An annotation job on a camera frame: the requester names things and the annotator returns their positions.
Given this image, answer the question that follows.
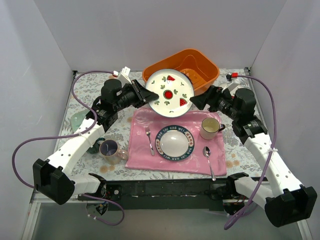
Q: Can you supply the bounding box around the green rimmed white plate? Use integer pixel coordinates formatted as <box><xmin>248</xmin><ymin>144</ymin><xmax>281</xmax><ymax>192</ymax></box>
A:
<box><xmin>155</xmin><ymin>125</ymin><xmax>195</xmax><ymax>162</ymax></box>

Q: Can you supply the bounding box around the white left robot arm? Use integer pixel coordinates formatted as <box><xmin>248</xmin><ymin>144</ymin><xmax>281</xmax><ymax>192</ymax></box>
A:
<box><xmin>32</xmin><ymin>78</ymin><xmax>159</xmax><ymax>205</ymax></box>

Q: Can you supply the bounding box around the pink purple ceramic mug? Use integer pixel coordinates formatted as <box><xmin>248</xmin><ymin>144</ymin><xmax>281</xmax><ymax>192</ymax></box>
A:
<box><xmin>99</xmin><ymin>139</ymin><xmax>129</xmax><ymax>165</ymax></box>

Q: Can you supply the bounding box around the green rectangular ceramic plate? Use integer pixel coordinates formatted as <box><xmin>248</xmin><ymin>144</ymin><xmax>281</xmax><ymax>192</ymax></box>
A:
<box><xmin>70</xmin><ymin>110</ymin><xmax>89</xmax><ymax>132</ymax></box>

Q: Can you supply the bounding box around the silver spoon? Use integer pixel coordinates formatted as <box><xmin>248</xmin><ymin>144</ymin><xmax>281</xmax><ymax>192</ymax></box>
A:
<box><xmin>203</xmin><ymin>146</ymin><xmax>216</xmax><ymax>181</ymax></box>

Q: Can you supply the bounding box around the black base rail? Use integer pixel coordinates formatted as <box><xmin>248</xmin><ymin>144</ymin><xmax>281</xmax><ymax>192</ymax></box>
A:
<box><xmin>32</xmin><ymin>174</ymin><xmax>276</xmax><ymax>213</ymax></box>

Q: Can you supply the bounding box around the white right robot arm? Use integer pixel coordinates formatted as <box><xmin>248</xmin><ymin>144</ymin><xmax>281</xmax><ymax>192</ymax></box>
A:
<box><xmin>190</xmin><ymin>86</ymin><xmax>318</xmax><ymax>227</ymax></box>

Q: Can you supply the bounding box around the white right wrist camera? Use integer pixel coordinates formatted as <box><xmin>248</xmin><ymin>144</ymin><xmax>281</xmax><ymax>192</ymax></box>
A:
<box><xmin>222</xmin><ymin>72</ymin><xmax>241</xmax><ymax>93</ymax></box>

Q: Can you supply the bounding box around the silver fork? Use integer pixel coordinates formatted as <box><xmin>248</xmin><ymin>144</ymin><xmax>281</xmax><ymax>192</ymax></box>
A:
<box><xmin>145</xmin><ymin>127</ymin><xmax>155</xmax><ymax>156</ymax></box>

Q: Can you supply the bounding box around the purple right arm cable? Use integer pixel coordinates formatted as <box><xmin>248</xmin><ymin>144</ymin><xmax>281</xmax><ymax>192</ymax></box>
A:
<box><xmin>223</xmin><ymin>74</ymin><xmax>278</xmax><ymax>231</ymax></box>

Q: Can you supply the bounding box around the orange plastic bin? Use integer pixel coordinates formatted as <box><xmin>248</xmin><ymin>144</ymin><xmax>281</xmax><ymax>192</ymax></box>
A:
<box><xmin>142</xmin><ymin>48</ymin><xmax>220</xmax><ymax>96</ymax></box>

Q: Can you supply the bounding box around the beige enamel mug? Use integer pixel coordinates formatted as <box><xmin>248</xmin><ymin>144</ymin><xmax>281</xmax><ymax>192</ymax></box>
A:
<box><xmin>199</xmin><ymin>117</ymin><xmax>226</xmax><ymax>140</ymax></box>

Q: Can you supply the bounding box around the pink satin placemat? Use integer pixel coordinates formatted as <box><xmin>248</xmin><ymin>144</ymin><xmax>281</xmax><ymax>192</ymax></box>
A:
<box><xmin>125</xmin><ymin>108</ymin><xmax>227</xmax><ymax>176</ymax></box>

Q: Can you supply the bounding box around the white watermelon pattern plate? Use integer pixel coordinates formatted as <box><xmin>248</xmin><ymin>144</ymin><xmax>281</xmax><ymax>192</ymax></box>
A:
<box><xmin>145</xmin><ymin>69</ymin><xmax>195</xmax><ymax>118</ymax></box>

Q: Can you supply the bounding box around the dark green mug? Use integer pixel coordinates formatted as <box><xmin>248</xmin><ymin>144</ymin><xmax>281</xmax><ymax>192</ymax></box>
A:
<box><xmin>86</xmin><ymin>137</ymin><xmax>106</xmax><ymax>154</ymax></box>

